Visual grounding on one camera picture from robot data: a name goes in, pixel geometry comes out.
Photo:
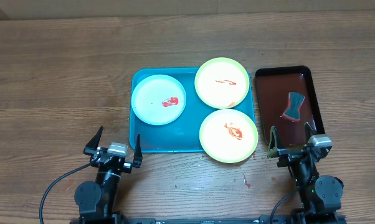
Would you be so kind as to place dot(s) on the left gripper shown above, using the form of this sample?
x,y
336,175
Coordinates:
x,y
91,149

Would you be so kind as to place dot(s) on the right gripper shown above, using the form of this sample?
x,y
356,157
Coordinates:
x,y
273,152

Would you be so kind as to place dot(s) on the red grey sponge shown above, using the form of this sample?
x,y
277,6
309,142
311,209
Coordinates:
x,y
292,111

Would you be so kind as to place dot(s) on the light blue plate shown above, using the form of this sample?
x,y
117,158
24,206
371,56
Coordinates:
x,y
158,99

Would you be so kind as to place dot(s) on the green plate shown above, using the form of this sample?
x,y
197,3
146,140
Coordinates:
x,y
221,83
228,136

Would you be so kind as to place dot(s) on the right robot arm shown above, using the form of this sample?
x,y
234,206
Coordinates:
x,y
320,194

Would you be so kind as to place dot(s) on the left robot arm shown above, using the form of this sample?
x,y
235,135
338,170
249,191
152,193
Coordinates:
x,y
95,199

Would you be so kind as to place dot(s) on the black rectangular tray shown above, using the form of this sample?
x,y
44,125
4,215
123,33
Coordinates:
x,y
273,86

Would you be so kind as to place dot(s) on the teal plastic tray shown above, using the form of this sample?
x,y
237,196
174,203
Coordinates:
x,y
182,134

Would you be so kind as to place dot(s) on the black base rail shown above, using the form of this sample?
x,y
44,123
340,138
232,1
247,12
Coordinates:
x,y
263,219

